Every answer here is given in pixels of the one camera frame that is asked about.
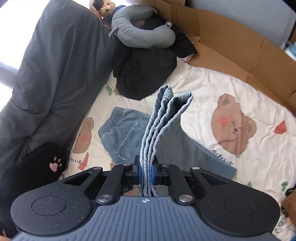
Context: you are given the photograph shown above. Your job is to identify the flattened brown cardboard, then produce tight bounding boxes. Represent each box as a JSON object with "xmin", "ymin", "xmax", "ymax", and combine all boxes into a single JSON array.
[{"xmin": 141, "ymin": 1, "xmax": 295, "ymax": 113}]

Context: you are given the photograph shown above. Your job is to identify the dark grey duvet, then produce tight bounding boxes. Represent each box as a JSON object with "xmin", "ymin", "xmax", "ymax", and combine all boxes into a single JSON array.
[{"xmin": 1, "ymin": 1, "xmax": 117, "ymax": 169}]

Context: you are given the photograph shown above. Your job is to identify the teal detergent bottle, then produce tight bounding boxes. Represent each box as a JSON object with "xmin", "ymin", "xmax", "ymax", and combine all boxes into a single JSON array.
[{"xmin": 285, "ymin": 42, "xmax": 296, "ymax": 60}]

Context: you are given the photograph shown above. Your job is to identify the grey plush toy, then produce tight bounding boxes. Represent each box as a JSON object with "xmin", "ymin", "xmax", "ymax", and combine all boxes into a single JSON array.
[{"xmin": 109, "ymin": 4, "xmax": 176, "ymax": 49}]

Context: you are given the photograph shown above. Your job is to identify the black garment pile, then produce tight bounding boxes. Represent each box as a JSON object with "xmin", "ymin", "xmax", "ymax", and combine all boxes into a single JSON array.
[{"xmin": 112, "ymin": 26, "xmax": 198, "ymax": 100}]

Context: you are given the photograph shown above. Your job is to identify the cream bear print bedsheet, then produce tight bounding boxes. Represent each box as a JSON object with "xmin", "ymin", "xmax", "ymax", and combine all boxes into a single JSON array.
[{"xmin": 59, "ymin": 56, "xmax": 296, "ymax": 241}]

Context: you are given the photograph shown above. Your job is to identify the light blue denim jeans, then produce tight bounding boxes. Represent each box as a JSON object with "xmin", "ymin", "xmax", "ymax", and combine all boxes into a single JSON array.
[{"xmin": 98, "ymin": 85, "xmax": 236, "ymax": 196}]

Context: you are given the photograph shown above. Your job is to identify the black cat paw glove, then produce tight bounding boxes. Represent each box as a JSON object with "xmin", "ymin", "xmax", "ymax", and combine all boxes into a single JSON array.
[{"xmin": 1, "ymin": 144, "xmax": 67, "ymax": 238}]

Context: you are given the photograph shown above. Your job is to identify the brown teddy bear toy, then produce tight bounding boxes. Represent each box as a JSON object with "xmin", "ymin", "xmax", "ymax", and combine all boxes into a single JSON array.
[{"xmin": 92, "ymin": 0, "xmax": 115, "ymax": 19}]

